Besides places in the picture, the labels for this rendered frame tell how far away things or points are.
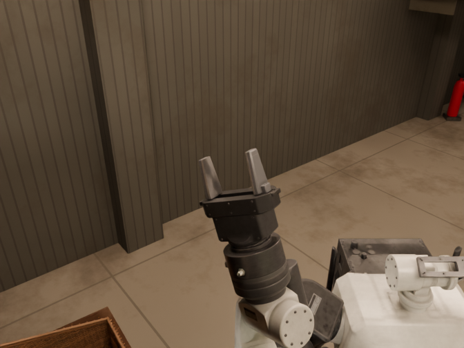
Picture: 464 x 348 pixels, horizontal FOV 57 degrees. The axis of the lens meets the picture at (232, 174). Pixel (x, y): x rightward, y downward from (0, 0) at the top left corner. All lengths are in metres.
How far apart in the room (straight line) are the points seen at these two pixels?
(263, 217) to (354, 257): 0.44
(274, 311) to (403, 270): 0.29
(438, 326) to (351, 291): 0.17
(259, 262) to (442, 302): 0.46
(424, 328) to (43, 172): 2.42
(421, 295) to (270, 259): 0.37
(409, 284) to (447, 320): 0.12
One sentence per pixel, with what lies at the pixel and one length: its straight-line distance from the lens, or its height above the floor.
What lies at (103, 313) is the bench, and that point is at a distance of 2.05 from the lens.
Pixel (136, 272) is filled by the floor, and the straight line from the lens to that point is 3.09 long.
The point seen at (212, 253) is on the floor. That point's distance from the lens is 3.17.
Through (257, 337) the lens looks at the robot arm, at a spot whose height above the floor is 1.46.
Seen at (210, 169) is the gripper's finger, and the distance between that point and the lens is 0.64.
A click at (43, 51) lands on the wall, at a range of 2.68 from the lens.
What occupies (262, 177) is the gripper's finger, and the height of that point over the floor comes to 1.73.
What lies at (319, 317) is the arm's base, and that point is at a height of 1.39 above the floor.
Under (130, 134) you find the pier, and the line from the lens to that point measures 2.82.
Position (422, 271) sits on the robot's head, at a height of 1.51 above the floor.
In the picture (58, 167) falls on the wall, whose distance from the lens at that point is 2.91.
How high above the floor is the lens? 2.03
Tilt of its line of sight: 29 degrees down
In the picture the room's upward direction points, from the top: straight up
